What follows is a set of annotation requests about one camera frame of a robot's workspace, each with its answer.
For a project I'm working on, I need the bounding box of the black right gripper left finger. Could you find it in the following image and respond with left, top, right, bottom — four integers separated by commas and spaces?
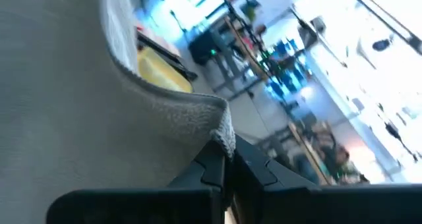
167, 140, 229, 192

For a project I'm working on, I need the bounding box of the black aluminium table frame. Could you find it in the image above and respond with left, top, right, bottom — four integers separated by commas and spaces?
136, 30, 199, 82

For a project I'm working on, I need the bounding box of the grey microfiber towel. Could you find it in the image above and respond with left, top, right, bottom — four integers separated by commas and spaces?
0, 0, 237, 224

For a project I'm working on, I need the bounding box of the yellow translucent plastic basket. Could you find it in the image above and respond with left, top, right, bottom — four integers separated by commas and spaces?
136, 45, 195, 94

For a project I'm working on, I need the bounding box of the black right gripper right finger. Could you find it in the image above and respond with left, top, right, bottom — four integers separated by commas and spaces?
229, 134, 318, 200

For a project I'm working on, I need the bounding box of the black device with light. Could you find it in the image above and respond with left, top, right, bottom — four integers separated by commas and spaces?
188, 28, 227, 66

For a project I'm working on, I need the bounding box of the person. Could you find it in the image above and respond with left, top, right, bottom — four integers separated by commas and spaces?
324, 141, 363, 185

